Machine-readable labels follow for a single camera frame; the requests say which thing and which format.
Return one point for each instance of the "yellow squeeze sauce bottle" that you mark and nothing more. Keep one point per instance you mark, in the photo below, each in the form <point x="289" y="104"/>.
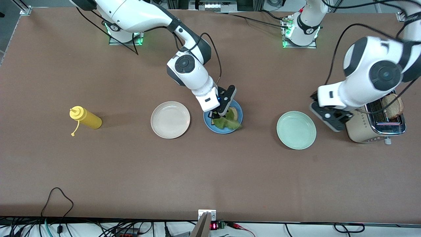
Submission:
<point x="88" y="120"/>

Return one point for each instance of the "toasted bread slice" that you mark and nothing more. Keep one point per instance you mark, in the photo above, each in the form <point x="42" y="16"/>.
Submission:
<point x="393" y="107"/>
<point x="234" y="112"/>

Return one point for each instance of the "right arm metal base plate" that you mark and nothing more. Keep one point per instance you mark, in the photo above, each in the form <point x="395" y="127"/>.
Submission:
<point x="142" y="36"/>

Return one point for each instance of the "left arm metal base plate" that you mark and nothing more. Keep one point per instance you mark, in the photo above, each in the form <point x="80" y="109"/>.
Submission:
<point x="299" y="46"/>

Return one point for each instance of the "beige round plate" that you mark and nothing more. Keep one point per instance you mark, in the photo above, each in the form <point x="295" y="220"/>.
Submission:
<point x="170" y="119"/>

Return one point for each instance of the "grey camera mount bar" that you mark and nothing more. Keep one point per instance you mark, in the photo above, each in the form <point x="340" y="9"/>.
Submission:
<point x="202" y="228"/>

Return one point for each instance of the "white power strip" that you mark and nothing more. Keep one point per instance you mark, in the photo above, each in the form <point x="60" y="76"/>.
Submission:
<point x="212" y="6"/>

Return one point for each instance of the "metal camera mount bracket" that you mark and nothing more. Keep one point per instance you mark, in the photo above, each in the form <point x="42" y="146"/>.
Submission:
<point x="212" y="214"/>

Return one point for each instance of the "green lettuce leaf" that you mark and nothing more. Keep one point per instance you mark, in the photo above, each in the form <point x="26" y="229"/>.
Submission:
<point x="230" y="123"/>

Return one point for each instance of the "beige chrome-topped toaster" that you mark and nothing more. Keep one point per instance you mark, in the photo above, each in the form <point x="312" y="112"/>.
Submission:
<point x="361" y="131"/>

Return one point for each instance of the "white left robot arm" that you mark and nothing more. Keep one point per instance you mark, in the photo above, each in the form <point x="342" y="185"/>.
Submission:
<point x="375" y="49"/>

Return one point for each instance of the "blue round plate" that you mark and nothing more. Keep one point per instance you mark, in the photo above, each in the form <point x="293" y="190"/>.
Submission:
<point x="223" y="131"/>

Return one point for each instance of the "aluminium frame post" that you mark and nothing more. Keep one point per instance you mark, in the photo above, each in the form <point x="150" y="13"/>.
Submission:
<point x="400" y="17"/>
<point x="25" y="11"/>

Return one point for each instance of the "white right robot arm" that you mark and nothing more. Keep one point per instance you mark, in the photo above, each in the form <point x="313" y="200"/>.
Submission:
<point x="138" y="14"/>

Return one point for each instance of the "circuit board red display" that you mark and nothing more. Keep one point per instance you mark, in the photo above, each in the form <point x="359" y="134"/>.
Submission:
<point x="215" y="226"/>

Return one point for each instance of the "light green round plate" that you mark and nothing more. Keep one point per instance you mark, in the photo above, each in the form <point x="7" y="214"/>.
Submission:
<point x="296" y="130"/>

